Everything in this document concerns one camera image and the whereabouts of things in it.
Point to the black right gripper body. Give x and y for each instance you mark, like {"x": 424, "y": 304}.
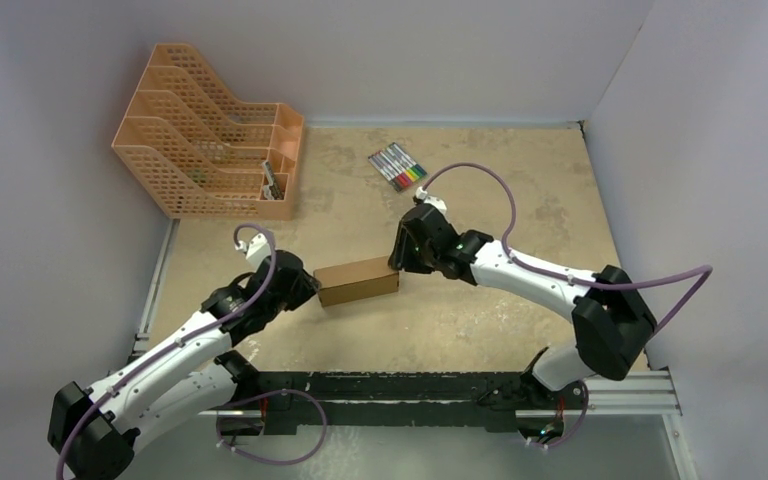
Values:
{"x": 404, "y": 248}

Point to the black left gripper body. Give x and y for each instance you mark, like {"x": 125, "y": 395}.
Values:
{"x": 301, "y": 293}

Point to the brown cardboard box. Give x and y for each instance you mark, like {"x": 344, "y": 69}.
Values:
{"x": 354, "y": 281}

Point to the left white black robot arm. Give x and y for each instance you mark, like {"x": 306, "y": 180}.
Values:
{"x": 97, "y": 430}

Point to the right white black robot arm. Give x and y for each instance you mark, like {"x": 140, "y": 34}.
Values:
{"x": 610, "y": 320}

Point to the pack of coloured markers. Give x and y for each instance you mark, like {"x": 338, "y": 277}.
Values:
{"x": 397, "y": 167}

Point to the orange plastic file rack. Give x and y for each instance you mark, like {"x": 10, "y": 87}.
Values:
{"x": 201, "y": 152}

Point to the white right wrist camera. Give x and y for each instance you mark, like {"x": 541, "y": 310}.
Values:
{"x": 422, "y": 196}

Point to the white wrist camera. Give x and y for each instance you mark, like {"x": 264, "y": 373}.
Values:
{"x": 256, "y": 250}
{"x": 422, "y": 196}

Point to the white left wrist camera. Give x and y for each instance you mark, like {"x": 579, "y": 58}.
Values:
{"x": 256, "y": 250}

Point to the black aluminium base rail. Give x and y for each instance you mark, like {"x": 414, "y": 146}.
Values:
{"x": 497, "y": 402}

